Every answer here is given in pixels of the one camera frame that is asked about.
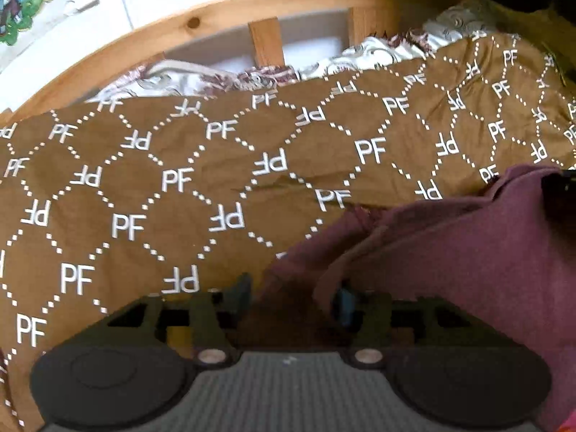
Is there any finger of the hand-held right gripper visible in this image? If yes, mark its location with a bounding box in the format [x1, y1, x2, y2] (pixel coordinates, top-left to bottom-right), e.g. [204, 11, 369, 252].
[540, 168, 576, 226]

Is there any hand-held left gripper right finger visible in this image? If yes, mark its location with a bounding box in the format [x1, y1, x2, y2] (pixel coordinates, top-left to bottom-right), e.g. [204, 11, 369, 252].
[330, 279, 474, 366]

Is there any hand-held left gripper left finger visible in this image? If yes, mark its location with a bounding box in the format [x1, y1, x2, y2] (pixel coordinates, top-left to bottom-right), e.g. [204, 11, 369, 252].
[105, 272, 253, 367]

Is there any maroon long-sleeve sweater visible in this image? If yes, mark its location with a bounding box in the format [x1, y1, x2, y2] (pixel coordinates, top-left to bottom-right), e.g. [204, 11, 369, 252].
[261, 164, 576, 432]

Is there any brown orange patterned blanket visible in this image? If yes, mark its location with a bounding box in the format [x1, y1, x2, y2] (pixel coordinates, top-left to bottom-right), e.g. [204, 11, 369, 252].
[0, 31, 576, 432]

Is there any white swirl-print bedsheet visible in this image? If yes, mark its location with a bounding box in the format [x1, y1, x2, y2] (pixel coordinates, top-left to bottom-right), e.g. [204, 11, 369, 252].
[85, 2, 525, 100]

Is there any blond cartoon figure poster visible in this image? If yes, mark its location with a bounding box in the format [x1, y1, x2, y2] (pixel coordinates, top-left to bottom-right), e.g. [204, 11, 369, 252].
[0, 0, 102, 73]

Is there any wooden bed frame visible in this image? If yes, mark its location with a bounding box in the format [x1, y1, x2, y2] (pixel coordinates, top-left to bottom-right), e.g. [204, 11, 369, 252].
[0, 0, 471, 115]

